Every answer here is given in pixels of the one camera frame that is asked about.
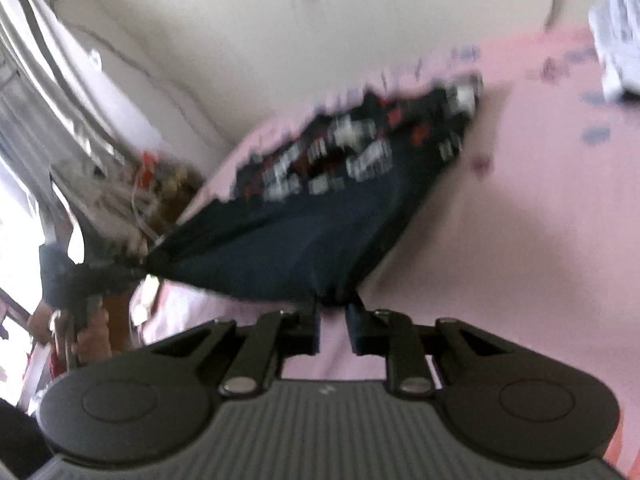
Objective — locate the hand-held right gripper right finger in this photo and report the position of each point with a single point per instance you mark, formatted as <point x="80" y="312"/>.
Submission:
<point x="360" y="330"/>

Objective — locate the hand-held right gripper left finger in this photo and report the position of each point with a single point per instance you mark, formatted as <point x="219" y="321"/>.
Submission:
<point x="305" y="330"/>

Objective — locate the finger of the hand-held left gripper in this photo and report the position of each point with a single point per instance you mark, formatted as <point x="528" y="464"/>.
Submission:
<point x="112" y="274"/>

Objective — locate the black patterned sweater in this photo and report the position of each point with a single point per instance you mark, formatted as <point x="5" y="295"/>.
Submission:
<point x="300" y="240"/>

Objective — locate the person's left hand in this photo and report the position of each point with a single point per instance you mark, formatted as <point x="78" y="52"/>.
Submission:
<point x="92" y="340"/>

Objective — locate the wooden side table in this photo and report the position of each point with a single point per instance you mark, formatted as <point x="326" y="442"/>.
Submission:
<point x="175" y="185"/>

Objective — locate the red plastic bag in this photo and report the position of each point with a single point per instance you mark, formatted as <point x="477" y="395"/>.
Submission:
<point x="148" y="170"/>

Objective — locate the grey curtain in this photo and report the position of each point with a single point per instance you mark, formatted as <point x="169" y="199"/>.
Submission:
<point x="30" y="85"/>

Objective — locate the pink floral bed sheet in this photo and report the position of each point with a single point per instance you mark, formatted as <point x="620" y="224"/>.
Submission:
<point x="525" y="210"/>

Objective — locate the white crumpled cloth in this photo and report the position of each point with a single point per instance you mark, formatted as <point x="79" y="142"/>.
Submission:
<point x="617" y="35"/>

